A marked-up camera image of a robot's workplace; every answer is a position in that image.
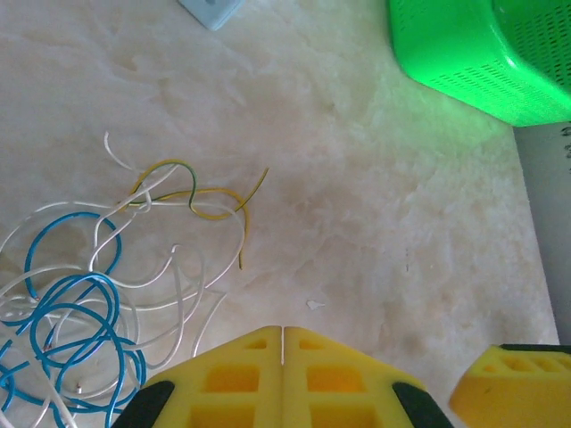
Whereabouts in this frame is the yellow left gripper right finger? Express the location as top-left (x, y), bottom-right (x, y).
top-left (283, 325), bottom-right (454, 428)

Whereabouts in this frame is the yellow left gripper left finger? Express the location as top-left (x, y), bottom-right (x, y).
top-left (111, 325), bottom-right (285, 428)

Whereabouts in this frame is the blue wire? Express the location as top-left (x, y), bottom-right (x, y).
top-left (24, 211), bottom-right (123, 300)
top-left (0, 302), bottom-right (148, 428)
top-left (26, 272), bottom-right (121, 371)

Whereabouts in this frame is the green plastic mesh basket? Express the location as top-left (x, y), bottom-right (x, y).
top-left (385, 0), bottom-right (571, 128)

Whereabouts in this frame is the light blue plastic basket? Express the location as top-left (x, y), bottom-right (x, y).
top-left (178, 0), bottom-right (245, 31)

